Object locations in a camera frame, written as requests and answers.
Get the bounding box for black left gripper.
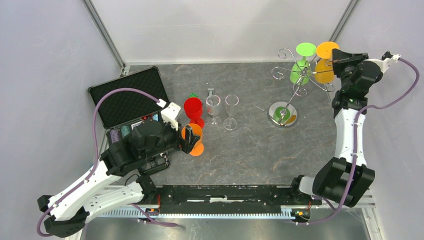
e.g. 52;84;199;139
142;109;200;161

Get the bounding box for orange plastic wine glass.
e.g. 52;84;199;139
181;123;204;157

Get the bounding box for yellow plastic wine glass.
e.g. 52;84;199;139
314;41;339;84

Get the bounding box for red plastic wine glass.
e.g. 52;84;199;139
183;97;205;129

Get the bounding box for green plastic wine glass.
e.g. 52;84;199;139
290;42;316;85

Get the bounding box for clear wine glass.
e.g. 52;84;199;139
223;94;240;131
205;94;221;126

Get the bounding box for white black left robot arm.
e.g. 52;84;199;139
37;120;203;238

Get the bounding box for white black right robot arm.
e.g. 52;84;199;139
288;48;398;207

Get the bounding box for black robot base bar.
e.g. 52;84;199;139
140;184;322;214

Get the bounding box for grey toy column piece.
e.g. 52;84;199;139
207;88;214;96

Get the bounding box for black poker chip case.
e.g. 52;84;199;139
87;66;187;177

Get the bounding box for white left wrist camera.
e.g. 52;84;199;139
160;102;182;131

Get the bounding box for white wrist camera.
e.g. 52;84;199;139
367;51;401;74
160;102;182;131

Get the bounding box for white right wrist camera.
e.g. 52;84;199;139
367;51;401;74

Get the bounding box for chrome wire glass rack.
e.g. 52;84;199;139
267;48;336;128

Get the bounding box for aluminium frame rail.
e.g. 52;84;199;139
82;0;130;77

